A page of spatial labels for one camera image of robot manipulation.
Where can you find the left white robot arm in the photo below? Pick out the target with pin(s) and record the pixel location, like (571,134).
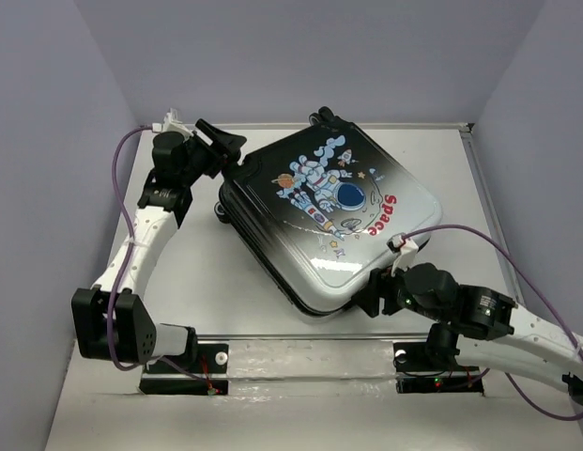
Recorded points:
(110,319)

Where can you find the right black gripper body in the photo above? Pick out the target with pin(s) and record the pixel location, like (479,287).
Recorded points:
(431,311)

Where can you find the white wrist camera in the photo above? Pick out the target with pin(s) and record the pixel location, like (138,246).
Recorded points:
(171,123)
(405,251)

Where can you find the small black kids suitcase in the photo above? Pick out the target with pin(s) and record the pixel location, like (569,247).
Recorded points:
(318,207)

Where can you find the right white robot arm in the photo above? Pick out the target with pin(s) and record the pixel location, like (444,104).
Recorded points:
(474,326)

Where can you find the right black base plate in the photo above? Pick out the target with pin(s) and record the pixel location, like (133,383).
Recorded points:
(417,374)

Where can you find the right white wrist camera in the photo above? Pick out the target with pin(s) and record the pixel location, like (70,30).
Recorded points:
(405,251)

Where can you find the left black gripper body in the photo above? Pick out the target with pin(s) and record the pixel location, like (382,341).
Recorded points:
(202,158)

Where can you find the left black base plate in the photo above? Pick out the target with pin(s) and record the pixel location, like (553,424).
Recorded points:
(206,376)

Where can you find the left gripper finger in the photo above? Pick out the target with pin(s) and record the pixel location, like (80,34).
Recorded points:
(224,163)
(225,142)

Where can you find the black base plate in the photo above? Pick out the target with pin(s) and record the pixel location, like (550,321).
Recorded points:
(417,374)
(206,376)

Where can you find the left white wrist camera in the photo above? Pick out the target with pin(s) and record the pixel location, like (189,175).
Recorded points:
(171,123)

